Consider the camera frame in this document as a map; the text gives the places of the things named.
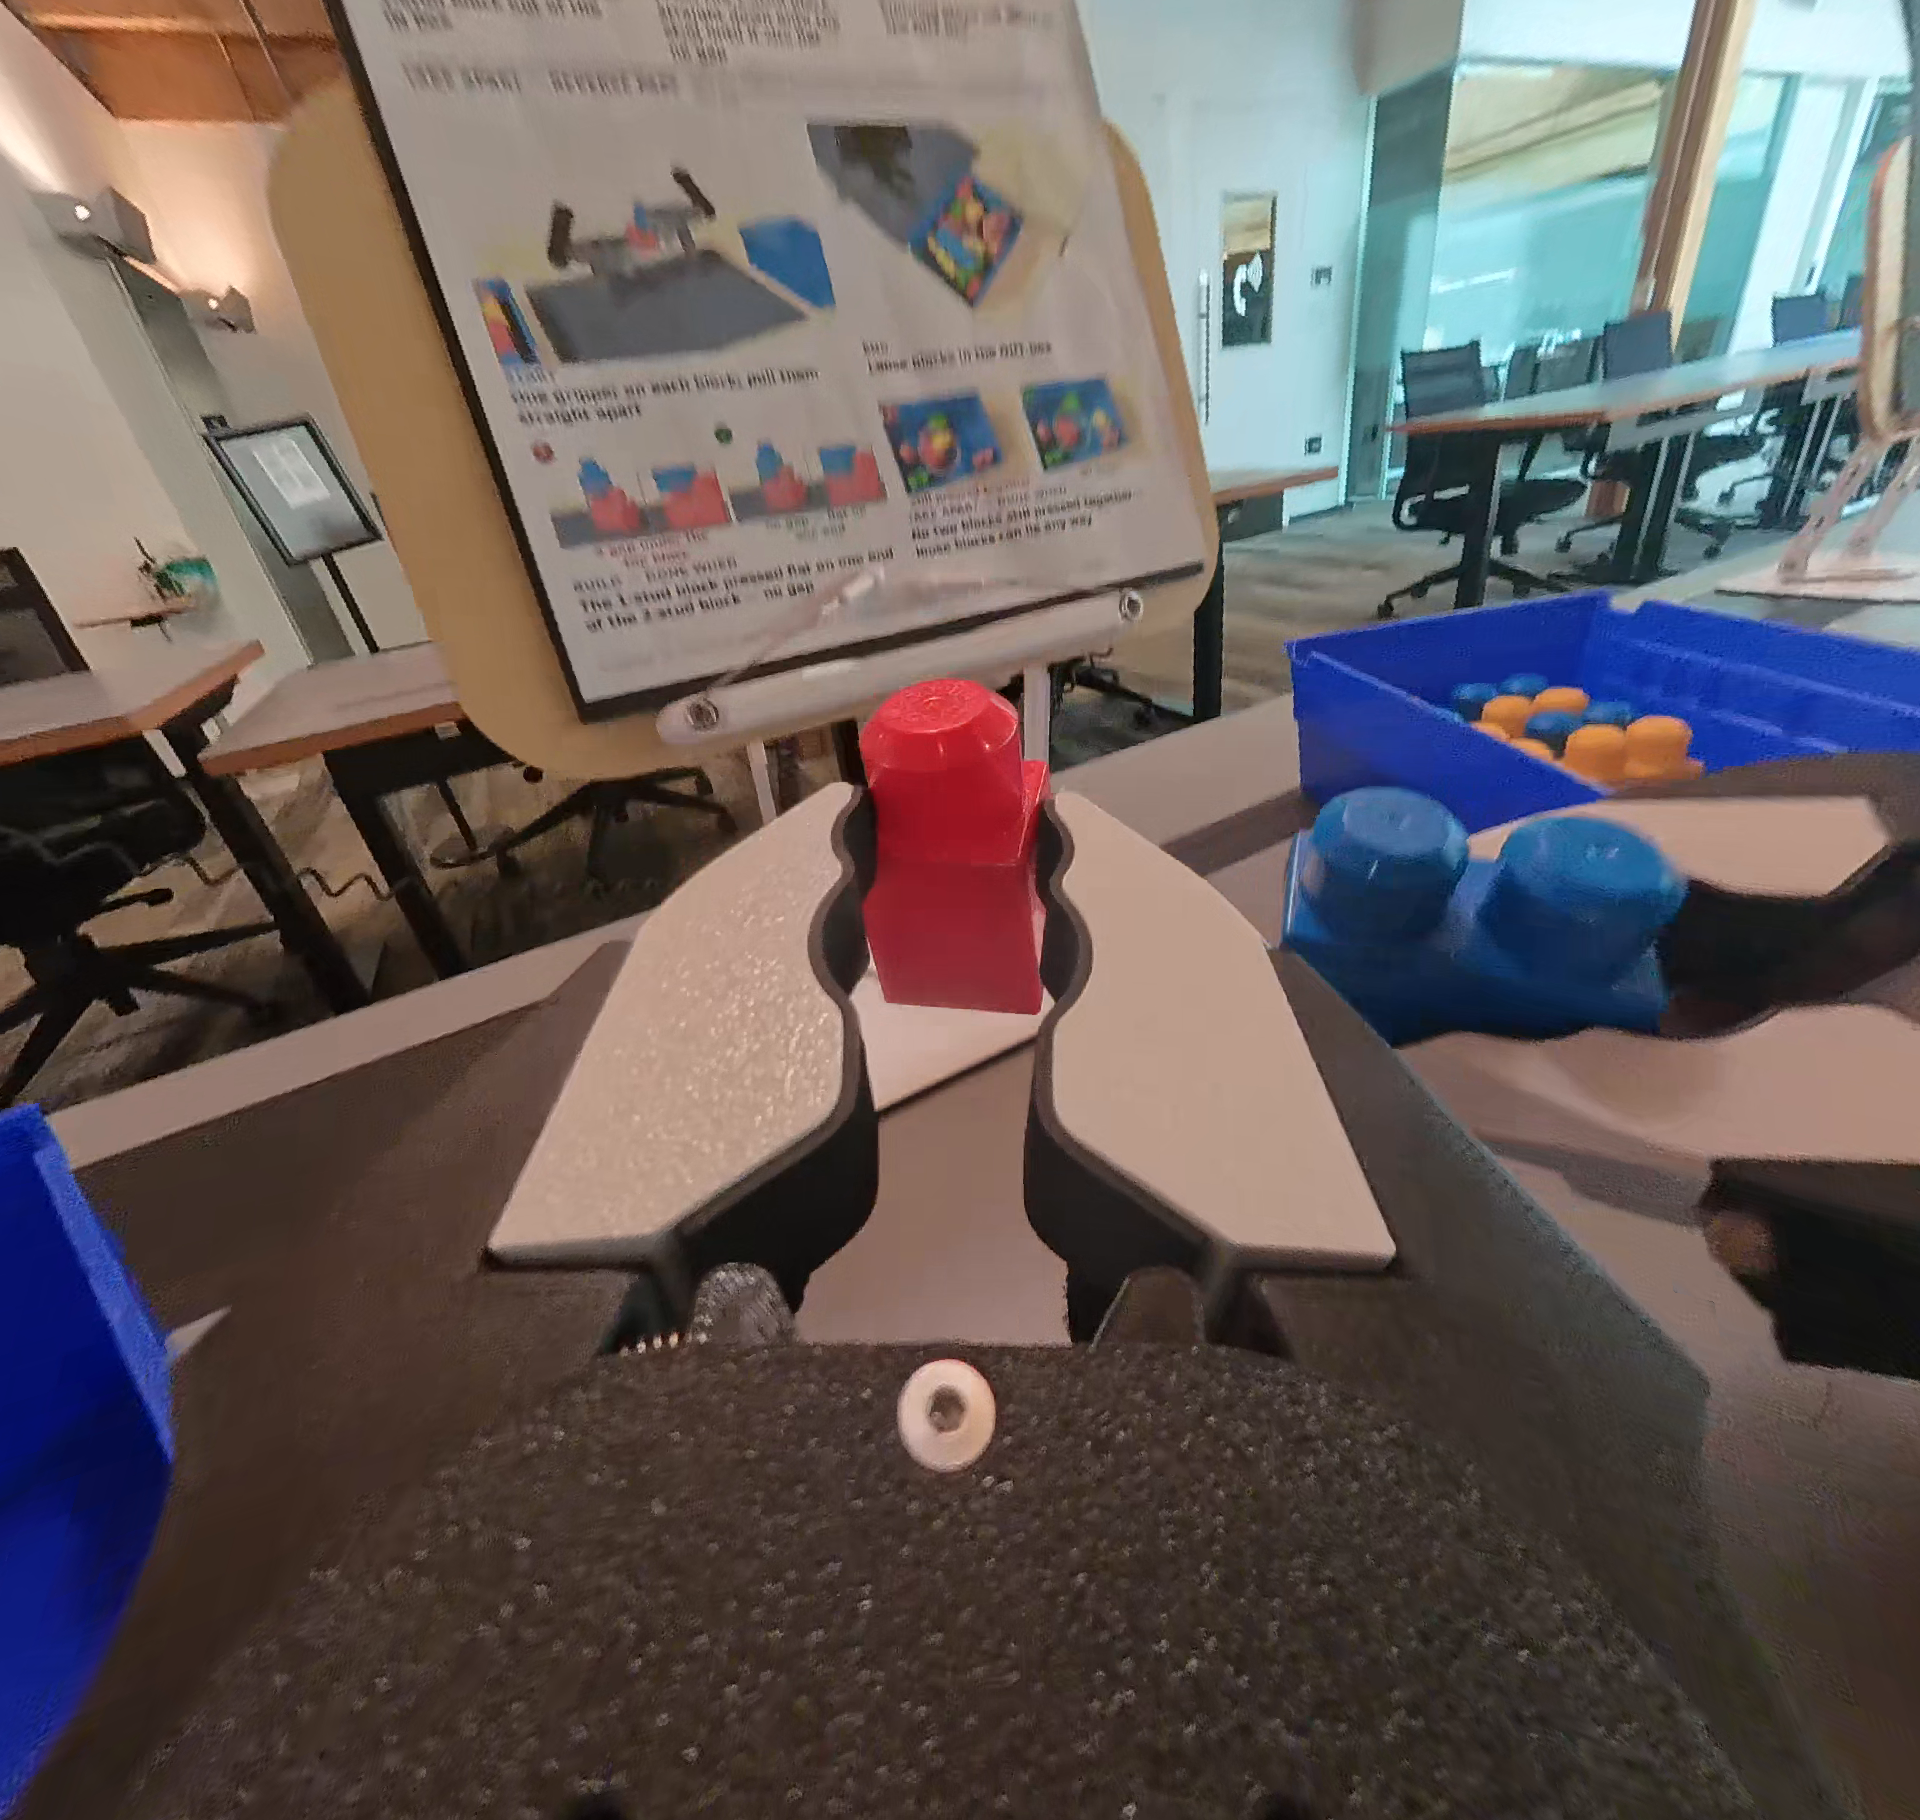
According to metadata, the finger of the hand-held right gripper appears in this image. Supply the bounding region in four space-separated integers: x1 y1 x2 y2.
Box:
1466 746 1920 1021
1408 1000 1920 1183

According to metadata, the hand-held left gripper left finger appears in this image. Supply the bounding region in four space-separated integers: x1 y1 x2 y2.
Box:
483 785 883 1318

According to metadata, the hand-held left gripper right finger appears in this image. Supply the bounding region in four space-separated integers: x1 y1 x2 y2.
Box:
1021 791 1400 1331

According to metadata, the heap of mega blocks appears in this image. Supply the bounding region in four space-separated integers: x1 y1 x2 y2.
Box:
1446 670 1707 787

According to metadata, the blue mega block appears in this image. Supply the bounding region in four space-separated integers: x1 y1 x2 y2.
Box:
1282 785 1689 1051

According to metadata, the red mega block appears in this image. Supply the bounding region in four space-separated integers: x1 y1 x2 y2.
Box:
859 679 1053 1016

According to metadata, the blue plastic bin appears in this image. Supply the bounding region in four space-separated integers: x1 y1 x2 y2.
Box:
1288 591 1920 839
0 1100 179 1770

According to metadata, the black office chair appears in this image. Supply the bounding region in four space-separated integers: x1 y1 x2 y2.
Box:
0 785 287 1109
436 761 738 894
1378 342 1586 618
1560 314 1727 557

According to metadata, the brown wooden desk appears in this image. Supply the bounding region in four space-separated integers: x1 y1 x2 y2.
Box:
1387 332 1867 618
0 640 373 1013
200 640 528 982
1197 467 1342 724

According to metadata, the framed sign on stand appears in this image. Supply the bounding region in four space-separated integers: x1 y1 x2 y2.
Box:
203 418 385 657

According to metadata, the dark door sign panel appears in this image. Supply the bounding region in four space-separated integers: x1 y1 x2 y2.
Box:
1218 191 1279 348

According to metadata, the printed instruction sheet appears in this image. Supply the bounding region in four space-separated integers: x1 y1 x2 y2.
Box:
306 0 1212 724

